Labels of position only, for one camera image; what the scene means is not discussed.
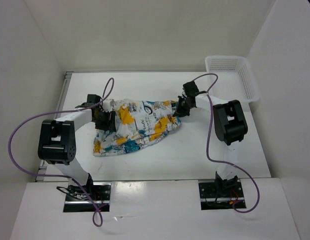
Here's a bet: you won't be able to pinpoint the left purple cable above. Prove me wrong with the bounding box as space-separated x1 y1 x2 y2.
7 77 115 227

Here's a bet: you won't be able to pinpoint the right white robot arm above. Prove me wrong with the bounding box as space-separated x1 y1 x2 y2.
174 81 248 197

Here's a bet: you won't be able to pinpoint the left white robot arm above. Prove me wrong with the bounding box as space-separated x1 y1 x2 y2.
38 94 116 200

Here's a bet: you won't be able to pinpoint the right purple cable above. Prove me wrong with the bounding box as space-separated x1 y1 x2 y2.
193 73 261 214

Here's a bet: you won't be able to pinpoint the white plastic basket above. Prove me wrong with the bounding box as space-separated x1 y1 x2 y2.
205 55 260 104

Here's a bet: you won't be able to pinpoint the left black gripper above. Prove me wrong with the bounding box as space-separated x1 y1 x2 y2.
92 109 116 132

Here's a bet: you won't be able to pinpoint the purple cable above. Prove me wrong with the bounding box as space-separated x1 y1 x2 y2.
7 77 115 227
193 73 261 214

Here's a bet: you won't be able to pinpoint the patterned white yellow teal shorts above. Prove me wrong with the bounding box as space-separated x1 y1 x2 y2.
92 99 181 157

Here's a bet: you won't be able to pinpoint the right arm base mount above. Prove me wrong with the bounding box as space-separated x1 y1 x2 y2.
198 180 247 211

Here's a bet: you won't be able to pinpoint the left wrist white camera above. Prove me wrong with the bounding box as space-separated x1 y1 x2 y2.
101 99 116 112

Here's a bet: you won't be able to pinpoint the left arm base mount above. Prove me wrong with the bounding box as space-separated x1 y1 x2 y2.
56 181 112 213

